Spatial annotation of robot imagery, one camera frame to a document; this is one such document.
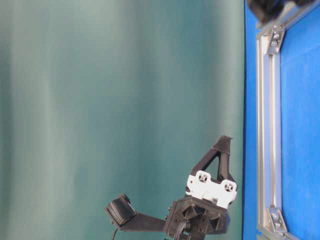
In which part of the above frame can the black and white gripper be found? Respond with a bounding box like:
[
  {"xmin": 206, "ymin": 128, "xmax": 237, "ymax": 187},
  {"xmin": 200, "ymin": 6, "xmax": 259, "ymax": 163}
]
[{"xmin": 163, "ymin": 135, "xmax": 237, "ymax": 237}]

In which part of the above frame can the dark blurred object top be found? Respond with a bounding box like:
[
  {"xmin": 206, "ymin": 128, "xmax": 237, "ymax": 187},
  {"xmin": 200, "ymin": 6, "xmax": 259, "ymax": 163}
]
[{"xmin": 246, "ymin": 0, "xmax": 315, "ymax": 24}]

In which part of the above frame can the aluminium extrusion frame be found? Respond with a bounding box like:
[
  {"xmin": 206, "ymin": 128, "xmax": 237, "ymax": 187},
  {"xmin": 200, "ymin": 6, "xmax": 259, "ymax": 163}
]
[{"xmin": 256, "ymin": 0, "xmax": 320, "ymax": 240}]

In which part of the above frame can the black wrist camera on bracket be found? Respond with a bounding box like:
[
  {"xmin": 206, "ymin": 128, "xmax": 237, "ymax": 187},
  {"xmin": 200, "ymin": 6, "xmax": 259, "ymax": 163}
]
[{"xmin": 104, "ymin": 194, "xmax": 166, "ymax": 232}]

